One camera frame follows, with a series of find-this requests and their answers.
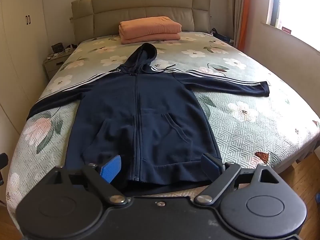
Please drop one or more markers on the beige nightstand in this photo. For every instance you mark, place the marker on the beige nightstand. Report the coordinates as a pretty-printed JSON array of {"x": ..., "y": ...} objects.
[{"x": 53, "y": 66}]

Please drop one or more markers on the folded orange blanket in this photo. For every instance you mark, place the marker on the folded orange blanket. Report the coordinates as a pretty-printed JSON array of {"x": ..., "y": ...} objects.
[{"x": 150, "y": 28}]

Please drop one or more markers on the bed with floral green quilt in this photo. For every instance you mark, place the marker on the bed with floral green quilt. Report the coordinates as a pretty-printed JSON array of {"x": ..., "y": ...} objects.
[{"x": 250, "y": 135}]

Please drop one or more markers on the dark small box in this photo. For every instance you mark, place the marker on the dark small box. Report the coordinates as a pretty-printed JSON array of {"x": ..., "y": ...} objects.
[{"x": 58, "y": 48}]

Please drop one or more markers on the navy striped zip hoodie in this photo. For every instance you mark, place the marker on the navy striped zip hoodie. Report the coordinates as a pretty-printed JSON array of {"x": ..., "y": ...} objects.
[{"x": 155, "y": 120}]

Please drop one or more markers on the beige padded headboard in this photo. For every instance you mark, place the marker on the beige padded headboard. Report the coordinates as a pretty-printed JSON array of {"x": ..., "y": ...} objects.
[{"x": 150, "y": 7}]

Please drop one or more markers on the cream wardrobe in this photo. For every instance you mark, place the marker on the cream wardrobe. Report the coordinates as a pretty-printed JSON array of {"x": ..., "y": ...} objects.
[{"x": 17, "y": 55}]

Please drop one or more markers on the dark blue bag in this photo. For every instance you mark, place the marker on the dark blue bag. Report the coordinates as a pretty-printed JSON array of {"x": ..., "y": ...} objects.
[{"x": 222, "y": 37}]

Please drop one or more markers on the orange curtain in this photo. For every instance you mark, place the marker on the orange curtain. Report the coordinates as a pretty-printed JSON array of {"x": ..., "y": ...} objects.
[{"x": 246, "y": 15}]

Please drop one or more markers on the window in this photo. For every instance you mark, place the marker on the window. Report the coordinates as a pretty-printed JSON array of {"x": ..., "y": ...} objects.
[{"x": 297, "y": 7}]

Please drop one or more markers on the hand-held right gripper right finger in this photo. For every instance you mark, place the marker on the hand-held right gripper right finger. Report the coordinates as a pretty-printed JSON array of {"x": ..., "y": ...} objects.
[{"x": 211, "y": 168}]

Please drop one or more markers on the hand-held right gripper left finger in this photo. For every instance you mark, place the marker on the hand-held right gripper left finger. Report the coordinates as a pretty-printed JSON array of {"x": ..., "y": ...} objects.
[{"x": 111, "y": 170}]

